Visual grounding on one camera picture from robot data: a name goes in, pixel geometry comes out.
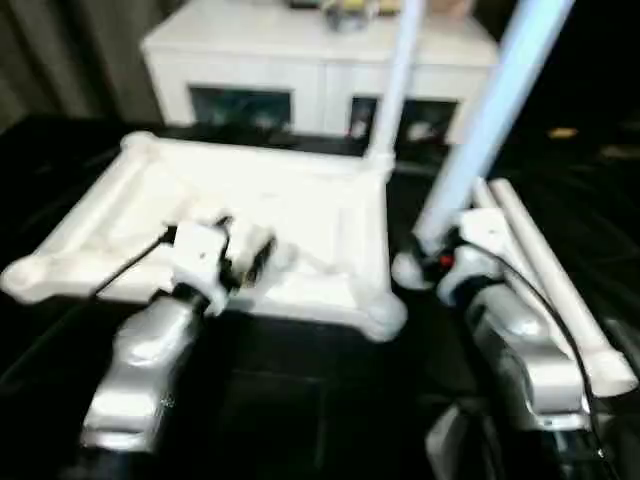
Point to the white plastic table top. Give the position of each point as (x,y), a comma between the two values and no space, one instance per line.
(225,200)

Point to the grey curtain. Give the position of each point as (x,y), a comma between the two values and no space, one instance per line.
(65,55)

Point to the small tan box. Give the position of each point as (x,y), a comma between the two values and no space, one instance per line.
(563,134)

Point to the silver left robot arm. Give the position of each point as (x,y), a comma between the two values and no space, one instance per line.
(145,360)

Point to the white sideboard with glass doors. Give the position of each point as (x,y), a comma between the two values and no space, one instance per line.
(275,55)

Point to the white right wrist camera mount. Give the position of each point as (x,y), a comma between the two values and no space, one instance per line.
(475,240)

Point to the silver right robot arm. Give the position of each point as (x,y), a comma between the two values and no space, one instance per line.
(520,340)

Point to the black plastic cover mat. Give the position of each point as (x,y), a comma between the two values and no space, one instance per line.
(325,400)

